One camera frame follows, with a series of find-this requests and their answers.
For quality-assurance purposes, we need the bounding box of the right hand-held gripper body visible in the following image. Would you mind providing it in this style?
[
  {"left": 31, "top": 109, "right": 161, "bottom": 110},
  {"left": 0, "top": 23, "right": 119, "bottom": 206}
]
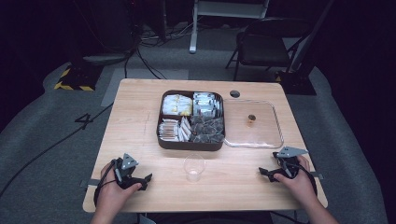
[{"left": 269, "top": 146, "right": 309, "bottom": 180}]

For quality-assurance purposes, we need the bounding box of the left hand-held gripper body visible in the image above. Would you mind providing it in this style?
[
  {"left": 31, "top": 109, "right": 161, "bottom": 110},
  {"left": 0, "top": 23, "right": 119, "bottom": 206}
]
[{"left": 111, "top": 152, "right": 143, "bottom": 190}]

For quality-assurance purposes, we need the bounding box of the person's left hand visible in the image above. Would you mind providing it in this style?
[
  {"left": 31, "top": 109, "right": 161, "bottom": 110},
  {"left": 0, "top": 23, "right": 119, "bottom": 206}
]
[{"left": 95, "top": 161, "right": 143, "bottom": 214}]

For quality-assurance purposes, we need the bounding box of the person's right hand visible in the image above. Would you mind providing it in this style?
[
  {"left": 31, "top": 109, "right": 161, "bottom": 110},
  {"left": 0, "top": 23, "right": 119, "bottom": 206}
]
[{"left": 274, "top": 155, "right": 318, "bottom": 207}]

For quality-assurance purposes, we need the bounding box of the clear plastic container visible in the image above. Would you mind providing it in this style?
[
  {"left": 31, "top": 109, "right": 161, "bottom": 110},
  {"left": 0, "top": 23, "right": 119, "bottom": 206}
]
[{"left": 222, "top": 99, "right": 285, "bottom": 149}]

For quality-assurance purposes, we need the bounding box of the clear plastic cup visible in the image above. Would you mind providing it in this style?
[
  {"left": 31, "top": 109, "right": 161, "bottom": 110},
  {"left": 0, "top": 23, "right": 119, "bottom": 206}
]
[{"left": 182, "top": 154, "right": 206, "bottom": 184}]

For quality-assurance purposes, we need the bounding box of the row of white stick packets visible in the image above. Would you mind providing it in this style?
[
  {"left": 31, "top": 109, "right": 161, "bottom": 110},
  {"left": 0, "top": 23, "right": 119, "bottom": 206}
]
[{"left": 157, "top": 117, "right": 192, "bottom": 143}]

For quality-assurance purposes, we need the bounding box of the brown compartment box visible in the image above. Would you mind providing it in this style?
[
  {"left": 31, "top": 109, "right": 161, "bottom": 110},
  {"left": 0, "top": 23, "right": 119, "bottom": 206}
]
[{"left": 156, "top": 89, "right": 226, "bottom": 152}]

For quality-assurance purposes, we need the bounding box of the pile of dark tea bags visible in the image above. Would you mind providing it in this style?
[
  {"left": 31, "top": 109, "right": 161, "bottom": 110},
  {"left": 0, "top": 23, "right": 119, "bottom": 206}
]
[{"left": 190, "top": 115, "right": 225, "bottom": 145}]

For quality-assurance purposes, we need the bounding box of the pile of white yellow packets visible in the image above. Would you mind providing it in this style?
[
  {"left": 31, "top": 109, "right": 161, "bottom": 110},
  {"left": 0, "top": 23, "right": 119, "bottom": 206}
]
[{"left": 161, "top": 93, "right": 193, "bottom": 117}]

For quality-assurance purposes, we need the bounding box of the pile of silver white packets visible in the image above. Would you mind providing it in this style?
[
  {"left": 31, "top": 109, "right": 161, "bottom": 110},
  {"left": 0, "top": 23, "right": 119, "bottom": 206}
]
[{"left": 192, "top": 91, "right": 223, "bottom": 119}]

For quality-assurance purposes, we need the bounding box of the black yellow striped stand base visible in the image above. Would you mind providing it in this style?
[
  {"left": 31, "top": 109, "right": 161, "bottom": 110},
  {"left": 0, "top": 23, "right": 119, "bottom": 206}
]
[{"left": 53, "top": 63, "right": 105, "bottom": 92}]

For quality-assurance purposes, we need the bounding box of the black folding chair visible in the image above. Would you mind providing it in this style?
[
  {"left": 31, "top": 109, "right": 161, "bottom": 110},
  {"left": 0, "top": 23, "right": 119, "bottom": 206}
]
[{"left": 225, "top": 16, "right": 310, "bottom": 82}]

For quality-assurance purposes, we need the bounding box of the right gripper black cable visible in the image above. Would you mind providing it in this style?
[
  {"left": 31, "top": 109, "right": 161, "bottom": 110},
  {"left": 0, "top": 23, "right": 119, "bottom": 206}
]
[{"left": 292, "top": 161, "right": 318, "bottom": 198}]

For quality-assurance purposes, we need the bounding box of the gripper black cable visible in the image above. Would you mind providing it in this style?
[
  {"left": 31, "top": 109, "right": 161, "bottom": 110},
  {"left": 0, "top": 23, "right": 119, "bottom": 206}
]
[
  {"left": 292, "top": 161, "right": 318, "bottom": 198},
  {"left": 92, "top": 160, "right": 119, "bottom": 207}
]

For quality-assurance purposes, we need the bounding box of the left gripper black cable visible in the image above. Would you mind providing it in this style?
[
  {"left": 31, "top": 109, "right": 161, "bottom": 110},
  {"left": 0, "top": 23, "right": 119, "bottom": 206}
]
[{"left": 92, "top": 160, "right": 119, "bottom": 207}]

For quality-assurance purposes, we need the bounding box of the black floor cable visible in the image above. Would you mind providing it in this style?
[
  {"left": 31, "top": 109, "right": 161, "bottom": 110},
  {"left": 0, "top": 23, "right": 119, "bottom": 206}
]
[
  {"left": 0, "top": 102, "right": 115, "bottom": 198},
  {"left": 123, "top": 46, "right": 168, "bottom": 80}
]

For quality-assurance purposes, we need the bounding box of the white desk frame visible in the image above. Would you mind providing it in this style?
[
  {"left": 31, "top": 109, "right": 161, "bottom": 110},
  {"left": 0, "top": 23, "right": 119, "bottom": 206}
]
[{"left": 189, "top": 0, "right": 271, "bottom": 55}]

